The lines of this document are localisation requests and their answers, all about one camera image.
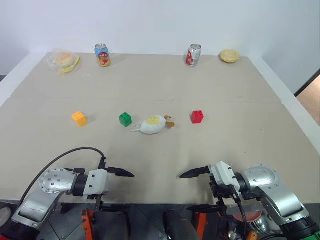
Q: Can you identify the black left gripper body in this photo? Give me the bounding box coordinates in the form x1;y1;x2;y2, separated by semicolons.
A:
87;166;113;211

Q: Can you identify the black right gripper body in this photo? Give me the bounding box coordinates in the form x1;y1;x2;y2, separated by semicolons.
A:
208;174;242;214

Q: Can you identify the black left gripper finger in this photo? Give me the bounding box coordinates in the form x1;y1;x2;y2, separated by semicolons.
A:
99;203;133;213
107;166;136;179

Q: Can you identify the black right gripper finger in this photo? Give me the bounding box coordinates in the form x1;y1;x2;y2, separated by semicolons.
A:
185;203;223;214
179;165;211;180

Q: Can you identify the dark rounded shape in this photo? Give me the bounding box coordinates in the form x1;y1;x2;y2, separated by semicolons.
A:
163;208;201;240

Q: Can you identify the red bowl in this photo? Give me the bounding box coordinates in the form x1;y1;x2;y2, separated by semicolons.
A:
231;209;263;224

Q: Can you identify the green toy block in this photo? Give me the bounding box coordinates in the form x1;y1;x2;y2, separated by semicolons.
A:
118;112;133;128

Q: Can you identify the red toy block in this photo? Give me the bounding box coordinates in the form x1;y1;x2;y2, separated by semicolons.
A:
190;109;205;125

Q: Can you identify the white egg plush toy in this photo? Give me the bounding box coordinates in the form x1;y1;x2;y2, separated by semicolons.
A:
129;114;176;135

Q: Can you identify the yellow toy block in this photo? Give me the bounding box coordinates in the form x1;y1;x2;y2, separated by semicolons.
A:
71;111;89;127

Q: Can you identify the white rounded object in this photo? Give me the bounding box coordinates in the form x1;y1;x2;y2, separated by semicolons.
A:
0;206;12;226

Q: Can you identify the red drink can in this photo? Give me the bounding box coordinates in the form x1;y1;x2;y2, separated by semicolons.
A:
184;43;203;68

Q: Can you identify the blue drink can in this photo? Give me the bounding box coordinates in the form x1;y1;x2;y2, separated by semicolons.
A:
94;43;112;68

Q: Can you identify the bagged bread bun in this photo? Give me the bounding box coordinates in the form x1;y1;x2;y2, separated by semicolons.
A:
46;47;81;75

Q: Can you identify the orange frame bracket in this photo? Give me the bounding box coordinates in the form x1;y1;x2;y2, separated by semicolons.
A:
195;211;207;240
80;208;95;240

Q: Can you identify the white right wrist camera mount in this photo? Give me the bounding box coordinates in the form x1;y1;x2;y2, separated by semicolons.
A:
208;160;241;194

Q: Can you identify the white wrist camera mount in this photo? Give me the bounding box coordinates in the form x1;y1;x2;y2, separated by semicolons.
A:
208;160;241;194
83;168;110;201

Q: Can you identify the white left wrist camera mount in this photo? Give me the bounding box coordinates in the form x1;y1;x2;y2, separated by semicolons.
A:
83;168;110;201

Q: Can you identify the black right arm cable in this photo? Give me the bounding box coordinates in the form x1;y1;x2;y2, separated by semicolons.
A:
231;191;249;240

